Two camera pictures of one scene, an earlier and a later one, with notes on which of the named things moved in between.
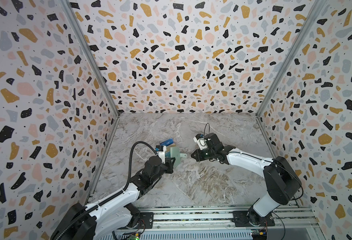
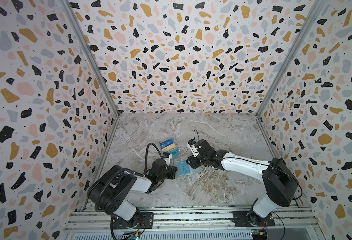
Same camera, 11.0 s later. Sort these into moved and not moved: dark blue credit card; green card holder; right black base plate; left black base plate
Moved: green card holder
Not moved: dark blue credit card; right black base plate; left black base plate
